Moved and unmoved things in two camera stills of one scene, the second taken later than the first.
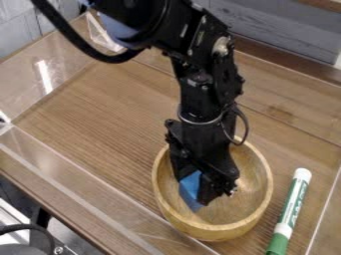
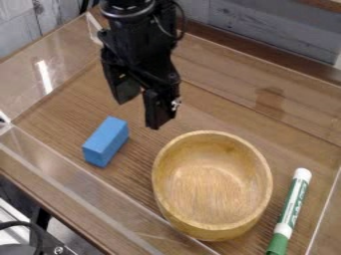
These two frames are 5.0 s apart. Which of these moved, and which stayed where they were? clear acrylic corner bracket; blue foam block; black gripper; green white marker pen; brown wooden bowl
Moved: blue foam block; black gripper
Stayed: green white marker pen; brown wooden bowl; clear acrylic corner bracket
